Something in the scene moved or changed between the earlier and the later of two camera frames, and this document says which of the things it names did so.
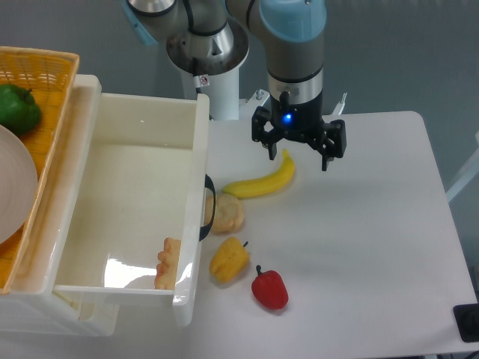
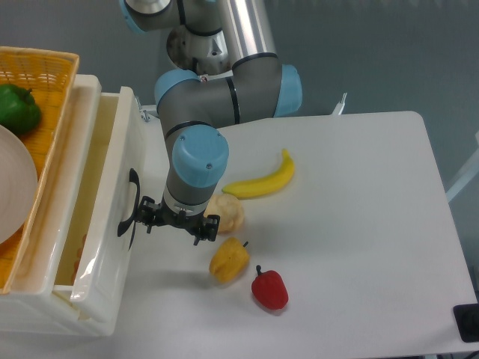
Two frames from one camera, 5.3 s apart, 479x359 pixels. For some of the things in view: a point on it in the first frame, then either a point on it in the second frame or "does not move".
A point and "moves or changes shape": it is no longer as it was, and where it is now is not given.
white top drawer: x=137 y=177 moves or changes shape
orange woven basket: x=49 y=75 does not move
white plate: x=19 y=189 does not move
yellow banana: x=278 y=178 does not move
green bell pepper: x=19 y=110 does not move
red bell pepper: x=269 y=290 does not move
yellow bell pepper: x=230 y=260 does not move
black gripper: x=299 y=120 → x=152 y=214
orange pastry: x=168 y=259 → x=77 y=262
